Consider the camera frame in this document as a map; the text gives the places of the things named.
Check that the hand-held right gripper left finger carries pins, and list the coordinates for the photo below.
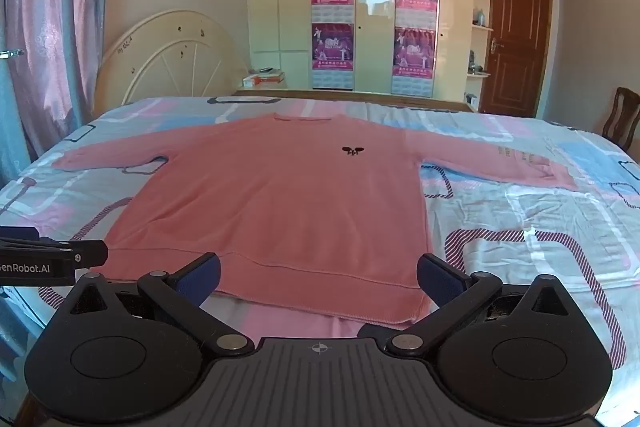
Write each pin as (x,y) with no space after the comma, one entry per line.
(197,281)

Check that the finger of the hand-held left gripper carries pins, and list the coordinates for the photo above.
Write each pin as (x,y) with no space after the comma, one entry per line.
(90,253)

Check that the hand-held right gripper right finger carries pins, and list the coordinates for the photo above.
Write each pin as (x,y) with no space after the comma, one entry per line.
(440,281)

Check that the pink sweater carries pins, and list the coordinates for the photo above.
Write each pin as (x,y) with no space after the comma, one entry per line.
(280,207)

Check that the pink sweater garment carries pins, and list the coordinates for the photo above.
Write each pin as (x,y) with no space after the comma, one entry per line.
(525,217)

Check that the cream round headboard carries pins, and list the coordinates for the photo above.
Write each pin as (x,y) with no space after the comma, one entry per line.
(165,57)

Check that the metal curtain hook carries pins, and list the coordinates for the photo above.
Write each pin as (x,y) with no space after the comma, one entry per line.
(11,53)

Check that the pink and blue curtain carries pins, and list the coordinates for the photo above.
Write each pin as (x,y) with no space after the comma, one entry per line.
(50,32)

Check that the cream wardrobe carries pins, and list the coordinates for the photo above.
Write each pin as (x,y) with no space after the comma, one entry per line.
(375,47)

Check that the wooden chair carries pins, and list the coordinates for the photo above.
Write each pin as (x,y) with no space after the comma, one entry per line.
(622,117)

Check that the cream corner shelf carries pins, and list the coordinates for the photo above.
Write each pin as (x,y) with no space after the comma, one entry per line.
(481,37)

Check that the brown wooden drawer unit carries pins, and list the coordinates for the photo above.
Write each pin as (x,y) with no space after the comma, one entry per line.
(515,32)

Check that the wooden bed frame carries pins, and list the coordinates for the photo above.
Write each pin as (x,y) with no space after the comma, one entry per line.
(350,96)

